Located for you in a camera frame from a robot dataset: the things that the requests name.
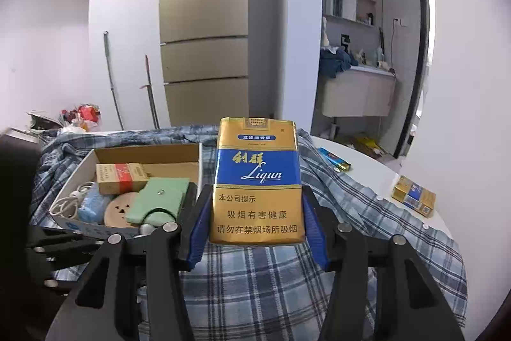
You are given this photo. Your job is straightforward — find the cardboard box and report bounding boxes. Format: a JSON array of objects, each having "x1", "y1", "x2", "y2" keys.
[{"x1": 50, "y1": 142, "x2": 203, "y2": 243}]

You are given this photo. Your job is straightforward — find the green fabric pouch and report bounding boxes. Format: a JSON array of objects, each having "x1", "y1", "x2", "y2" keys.
[{"x1": 127, "y1": 177, "x2": 191, "y2": 225}]

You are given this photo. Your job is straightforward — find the black cable loop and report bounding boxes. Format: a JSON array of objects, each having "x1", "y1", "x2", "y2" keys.
[{"x1": 140, "y1": 207, "x2": 177, "y2": 227}]

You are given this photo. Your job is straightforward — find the white cable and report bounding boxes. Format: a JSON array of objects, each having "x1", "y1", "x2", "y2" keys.
[{"x1": 50, "y1": 183, "x2": 95, "y2": 218}]

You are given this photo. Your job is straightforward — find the gold and blue cigarette pack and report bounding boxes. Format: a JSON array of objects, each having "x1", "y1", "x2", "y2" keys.
[
  {"x1": 391, "y1": 176, "x2": 437, "y2": 217},
  {"x1": 209, "y1": 116, "x2": 306, "y2": 246}
]

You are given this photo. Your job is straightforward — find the blue and yellow lighter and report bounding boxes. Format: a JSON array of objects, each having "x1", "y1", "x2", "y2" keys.
[{"x1": 318, "y1": 148, "x2": 352, "y2": 173}]

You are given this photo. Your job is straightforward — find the red and tan cigarette pack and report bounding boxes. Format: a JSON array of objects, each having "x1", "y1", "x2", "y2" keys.
[{"x1": 95, "y1": 162, "x2": 149, "y2": 195}]

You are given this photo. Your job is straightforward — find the yellow floor wrapper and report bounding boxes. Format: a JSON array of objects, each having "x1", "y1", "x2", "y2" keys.
[{"x1": 353, "y1": 135, "x2": 386, "y2": 158}]

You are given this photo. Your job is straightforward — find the gold three-door refrigerator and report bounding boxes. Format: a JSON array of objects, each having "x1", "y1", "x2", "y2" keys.
[{"x1": 159, "y1": 0, "x2": 250, "y2": 127}]

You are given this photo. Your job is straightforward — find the pile of red plastic bags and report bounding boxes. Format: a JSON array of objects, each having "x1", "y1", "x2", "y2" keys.
[{"x1": 60, "y1": 104, "x2": 101, "y2": 127}]

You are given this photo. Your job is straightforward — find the blue clothes heap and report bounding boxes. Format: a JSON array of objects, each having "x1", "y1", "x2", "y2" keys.
[{"x1": 319, "y1": 47, "x2": 358, "y2": 79}]

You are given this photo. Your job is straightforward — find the blue plaid shirt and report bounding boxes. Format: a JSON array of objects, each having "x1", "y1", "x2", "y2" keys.
[{"x1": 29, "y1": 123, "x2": 469, "y2": 341}]

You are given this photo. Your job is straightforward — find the dark door frame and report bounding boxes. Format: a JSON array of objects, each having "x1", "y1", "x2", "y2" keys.
[{"x1": 393, "y1": 0, "x2": 431, "y2": 159}]

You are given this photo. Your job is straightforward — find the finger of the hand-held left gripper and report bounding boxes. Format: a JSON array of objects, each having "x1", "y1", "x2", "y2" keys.
[{"x1": 26, "y1": 225, "x2": 107, "y2": 296}]

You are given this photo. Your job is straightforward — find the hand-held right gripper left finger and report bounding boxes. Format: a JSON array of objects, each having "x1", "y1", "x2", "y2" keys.
[{"x1": 48, "y1": 184, "x2": 214, "y2": 341}]

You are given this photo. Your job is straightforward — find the round beige socket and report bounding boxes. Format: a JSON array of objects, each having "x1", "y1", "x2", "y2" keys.
[{"x1": 103, "y1": 192, "x2": 141, "y2": 230}]

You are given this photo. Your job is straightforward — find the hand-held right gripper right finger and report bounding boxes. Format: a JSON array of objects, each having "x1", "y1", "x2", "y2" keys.
[{"x1": 301, "y1": 184, "x2": 466, "y2": 341}]

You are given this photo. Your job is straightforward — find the blue tissue packet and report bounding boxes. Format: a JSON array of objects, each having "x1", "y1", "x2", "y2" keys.
[{"x1": 77, "y1": 189, "x2": 115, "y2": 224}]

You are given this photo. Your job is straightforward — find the grey crumpled bag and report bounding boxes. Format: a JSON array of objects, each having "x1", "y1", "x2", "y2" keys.
[{"x1": 27, "y1": 110, "x2": 61, "y2": 131}]

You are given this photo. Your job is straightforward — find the beige bathroom vanity cabinet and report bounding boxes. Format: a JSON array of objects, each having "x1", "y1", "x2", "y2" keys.
[{"x1": 321, "y1": 67, "x2": 396, "y2": 118}]

